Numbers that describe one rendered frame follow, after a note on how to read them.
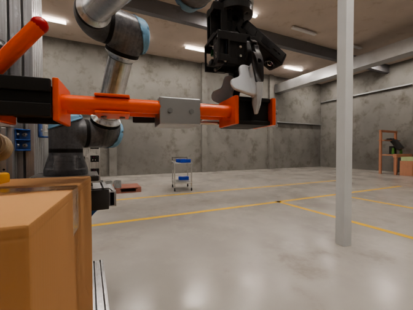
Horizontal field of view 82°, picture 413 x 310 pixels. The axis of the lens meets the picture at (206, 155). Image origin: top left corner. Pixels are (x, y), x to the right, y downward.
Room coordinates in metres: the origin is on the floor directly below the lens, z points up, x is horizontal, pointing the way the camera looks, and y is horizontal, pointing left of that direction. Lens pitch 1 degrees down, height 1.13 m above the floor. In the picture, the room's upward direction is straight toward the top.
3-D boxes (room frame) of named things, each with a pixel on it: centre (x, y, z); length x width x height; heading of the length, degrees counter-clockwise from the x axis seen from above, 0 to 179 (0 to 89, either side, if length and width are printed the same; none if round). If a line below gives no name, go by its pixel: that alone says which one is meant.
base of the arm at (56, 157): (0.93, 0.55, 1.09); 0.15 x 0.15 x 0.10
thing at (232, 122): (0.46, -0.08, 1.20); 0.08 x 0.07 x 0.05; 110
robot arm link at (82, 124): (0.94, 0.54, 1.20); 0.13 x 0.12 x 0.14; 132
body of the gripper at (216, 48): (0.47, -0.05, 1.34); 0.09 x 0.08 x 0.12; 110
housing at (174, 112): (0.42, 0.05, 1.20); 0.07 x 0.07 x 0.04; 20
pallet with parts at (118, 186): (6.56, 2.46, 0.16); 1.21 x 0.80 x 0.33; 117
